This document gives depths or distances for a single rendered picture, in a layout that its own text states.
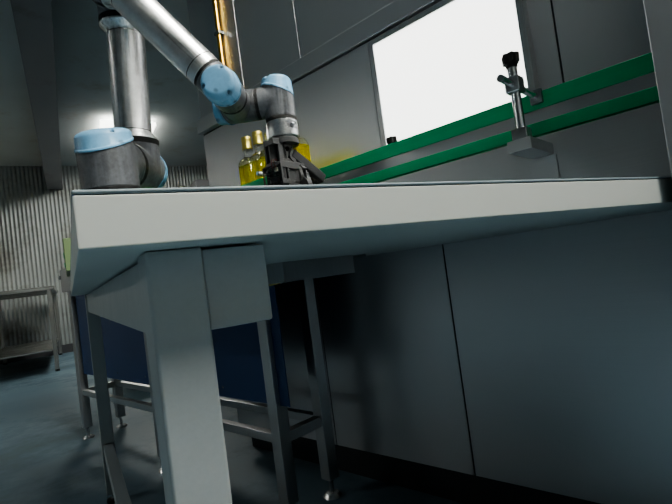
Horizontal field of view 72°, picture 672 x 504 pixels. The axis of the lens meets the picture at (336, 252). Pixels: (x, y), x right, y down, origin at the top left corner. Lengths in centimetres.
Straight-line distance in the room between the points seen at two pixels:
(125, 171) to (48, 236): 701
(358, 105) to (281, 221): 111
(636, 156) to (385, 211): 60
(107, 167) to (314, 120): 72
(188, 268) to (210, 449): 13
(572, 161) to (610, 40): 34
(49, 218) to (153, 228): 781
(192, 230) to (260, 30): 161
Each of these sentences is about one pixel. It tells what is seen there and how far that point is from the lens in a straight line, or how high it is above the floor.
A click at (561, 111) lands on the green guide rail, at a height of 92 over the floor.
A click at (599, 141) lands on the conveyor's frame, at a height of 84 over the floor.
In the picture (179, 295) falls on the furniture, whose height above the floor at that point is 68.
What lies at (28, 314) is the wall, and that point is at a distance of 801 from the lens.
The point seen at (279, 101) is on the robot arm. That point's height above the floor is 109.
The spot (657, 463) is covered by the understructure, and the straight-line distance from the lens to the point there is 121.
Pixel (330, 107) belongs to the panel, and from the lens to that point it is 150.
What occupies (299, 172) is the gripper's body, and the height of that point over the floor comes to 93.
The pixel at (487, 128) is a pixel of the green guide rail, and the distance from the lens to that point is 101.
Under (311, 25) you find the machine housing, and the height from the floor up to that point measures 149.
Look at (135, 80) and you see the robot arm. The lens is 126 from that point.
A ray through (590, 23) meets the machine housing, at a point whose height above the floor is 113.
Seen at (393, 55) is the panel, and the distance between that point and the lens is 139.
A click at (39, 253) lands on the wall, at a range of 804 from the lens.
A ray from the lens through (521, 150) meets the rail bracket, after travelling 84.
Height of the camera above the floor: 68
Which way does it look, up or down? 2 degrees up
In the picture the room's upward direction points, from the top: 8 degrees counter-clockwise
